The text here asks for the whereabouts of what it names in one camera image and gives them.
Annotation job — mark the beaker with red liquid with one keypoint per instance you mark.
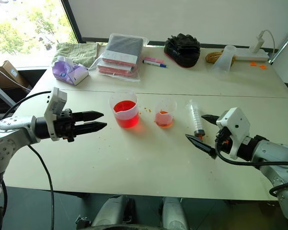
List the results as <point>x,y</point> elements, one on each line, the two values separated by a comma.
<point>125,112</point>

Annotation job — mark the clear bag with pink sponges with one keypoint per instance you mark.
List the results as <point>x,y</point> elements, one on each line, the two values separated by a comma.
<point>121,56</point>

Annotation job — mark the empty clear plastic beaker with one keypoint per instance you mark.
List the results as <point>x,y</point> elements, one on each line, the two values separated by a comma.
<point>223,61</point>

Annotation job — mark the black cloth bundle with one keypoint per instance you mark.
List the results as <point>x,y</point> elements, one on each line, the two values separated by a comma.
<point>182,49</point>

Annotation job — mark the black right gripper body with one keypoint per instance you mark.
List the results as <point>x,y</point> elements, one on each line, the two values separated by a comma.
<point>222,141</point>

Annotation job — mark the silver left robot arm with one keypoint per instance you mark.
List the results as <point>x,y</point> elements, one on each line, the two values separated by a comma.
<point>4,134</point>

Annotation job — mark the silver robot left leg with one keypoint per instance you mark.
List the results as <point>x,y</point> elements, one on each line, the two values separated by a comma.
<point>111,210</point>

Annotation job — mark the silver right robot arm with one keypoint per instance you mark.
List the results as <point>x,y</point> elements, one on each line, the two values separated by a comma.
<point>276,163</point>

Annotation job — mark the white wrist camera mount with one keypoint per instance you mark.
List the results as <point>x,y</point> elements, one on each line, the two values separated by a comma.
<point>54,105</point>
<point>235,130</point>

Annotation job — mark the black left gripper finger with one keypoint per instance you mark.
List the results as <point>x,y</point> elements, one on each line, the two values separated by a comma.
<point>90,127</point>
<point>86,116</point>

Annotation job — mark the green towel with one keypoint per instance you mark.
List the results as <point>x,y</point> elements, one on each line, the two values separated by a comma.
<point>78,52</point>

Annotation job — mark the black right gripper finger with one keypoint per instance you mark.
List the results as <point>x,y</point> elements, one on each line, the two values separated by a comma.
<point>210,118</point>
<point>201,145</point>

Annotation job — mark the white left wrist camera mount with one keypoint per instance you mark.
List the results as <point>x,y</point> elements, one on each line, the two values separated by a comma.
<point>54,105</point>

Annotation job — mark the silver robot right leg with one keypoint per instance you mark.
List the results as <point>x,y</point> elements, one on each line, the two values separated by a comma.
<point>174,212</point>

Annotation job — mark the silver robot leg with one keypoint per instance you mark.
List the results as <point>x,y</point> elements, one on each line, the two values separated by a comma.
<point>111,210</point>
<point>174,212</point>

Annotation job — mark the purple tissue pack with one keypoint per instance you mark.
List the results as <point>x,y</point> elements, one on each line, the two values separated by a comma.
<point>68,72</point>

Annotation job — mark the blue capped marker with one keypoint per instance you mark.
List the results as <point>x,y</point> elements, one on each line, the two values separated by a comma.
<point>154,63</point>

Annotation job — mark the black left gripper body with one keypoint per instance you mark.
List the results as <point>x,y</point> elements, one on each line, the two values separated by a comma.
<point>64,125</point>

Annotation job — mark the clear plastic syringe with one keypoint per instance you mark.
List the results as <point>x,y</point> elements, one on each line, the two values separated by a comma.
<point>195,117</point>

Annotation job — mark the small clear cup red liquid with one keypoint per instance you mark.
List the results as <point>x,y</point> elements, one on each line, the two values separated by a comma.
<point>164,115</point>

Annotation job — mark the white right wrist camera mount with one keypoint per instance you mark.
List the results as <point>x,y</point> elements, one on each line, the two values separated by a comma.
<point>235,130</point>

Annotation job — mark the cardboard box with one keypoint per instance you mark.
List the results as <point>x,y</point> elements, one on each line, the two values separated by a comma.
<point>8,75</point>

